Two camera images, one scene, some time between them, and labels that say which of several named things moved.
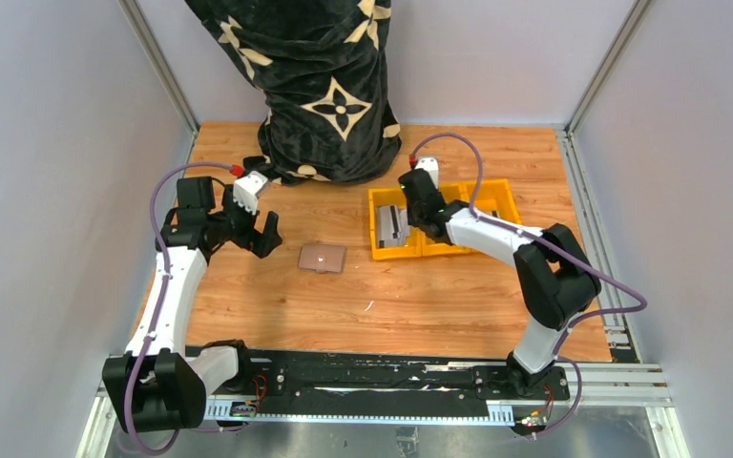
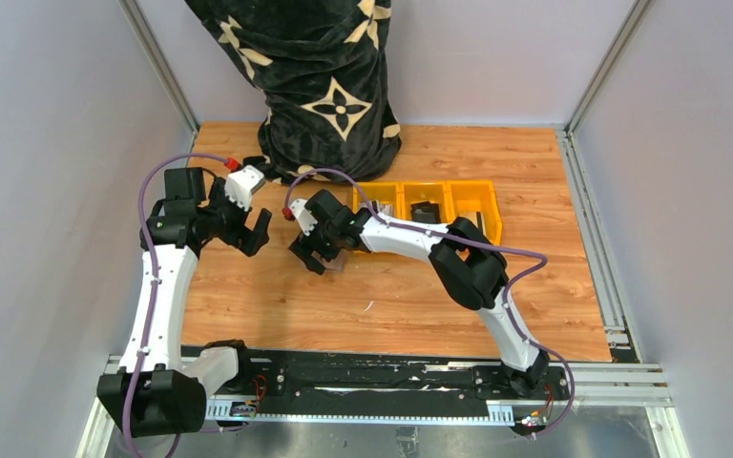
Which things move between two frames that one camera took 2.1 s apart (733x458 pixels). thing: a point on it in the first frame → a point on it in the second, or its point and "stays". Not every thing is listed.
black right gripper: x=412 y=219 → x=305 y=254
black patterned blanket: x=324 y=69 stays
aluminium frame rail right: x=622 y=344 stays
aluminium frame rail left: x=146 y=36 stays
